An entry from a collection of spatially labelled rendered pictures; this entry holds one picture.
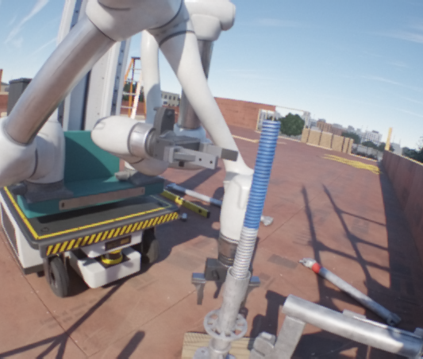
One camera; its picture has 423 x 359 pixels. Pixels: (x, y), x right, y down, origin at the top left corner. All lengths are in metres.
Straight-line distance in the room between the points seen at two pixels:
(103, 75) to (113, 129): 0.61
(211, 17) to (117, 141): 0.56
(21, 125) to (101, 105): 0.62
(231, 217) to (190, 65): 0.38
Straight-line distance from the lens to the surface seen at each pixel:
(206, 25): 1.01
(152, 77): 0.89
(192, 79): 0.66
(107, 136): 0.71
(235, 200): 0.65
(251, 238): 0.61
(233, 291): 0.67
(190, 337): 1.02
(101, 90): 1.29
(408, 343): 0.67
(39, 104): 0.69
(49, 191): 0.99
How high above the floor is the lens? 0.78
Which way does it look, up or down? 14 degrees down
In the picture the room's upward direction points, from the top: 9 degrees clockwise
